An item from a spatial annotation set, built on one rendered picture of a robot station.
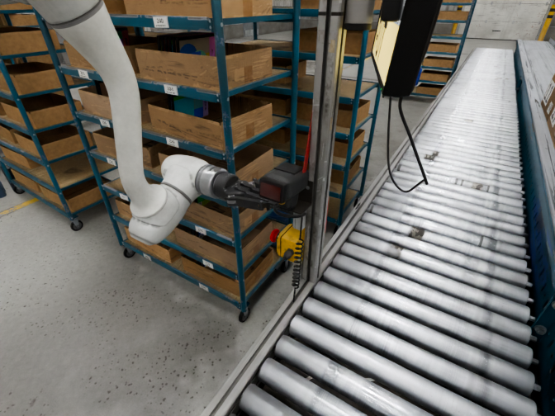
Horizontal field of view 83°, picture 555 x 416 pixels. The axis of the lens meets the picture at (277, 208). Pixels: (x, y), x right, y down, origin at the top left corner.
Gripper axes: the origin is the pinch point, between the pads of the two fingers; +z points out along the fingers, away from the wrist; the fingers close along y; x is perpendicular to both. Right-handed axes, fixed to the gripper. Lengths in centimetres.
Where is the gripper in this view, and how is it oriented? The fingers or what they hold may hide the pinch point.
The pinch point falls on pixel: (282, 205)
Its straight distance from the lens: 79.6
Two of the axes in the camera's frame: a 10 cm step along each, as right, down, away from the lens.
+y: 5.3, -4.7, 7.1
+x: 0.0, 8.3, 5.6
